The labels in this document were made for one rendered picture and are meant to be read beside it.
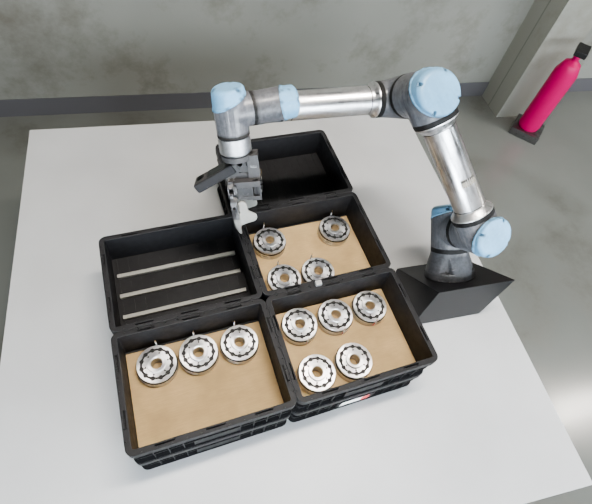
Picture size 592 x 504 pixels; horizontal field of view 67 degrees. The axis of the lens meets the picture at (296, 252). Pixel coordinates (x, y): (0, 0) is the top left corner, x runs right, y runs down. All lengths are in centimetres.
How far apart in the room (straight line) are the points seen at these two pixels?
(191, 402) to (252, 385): 16
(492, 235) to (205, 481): 100
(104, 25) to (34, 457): 216
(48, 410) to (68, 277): 41
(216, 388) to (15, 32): 226
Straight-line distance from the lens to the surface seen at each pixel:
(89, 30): 289
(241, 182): 109
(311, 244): 146
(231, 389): 124
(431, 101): 116
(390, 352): 135
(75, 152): 195
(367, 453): 139
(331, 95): 122
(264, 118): 104
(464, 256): 146
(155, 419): 124
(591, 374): 277
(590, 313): 296
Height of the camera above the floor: 202
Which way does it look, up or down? 56 degrees down
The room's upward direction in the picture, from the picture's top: 13 degrees clockwise
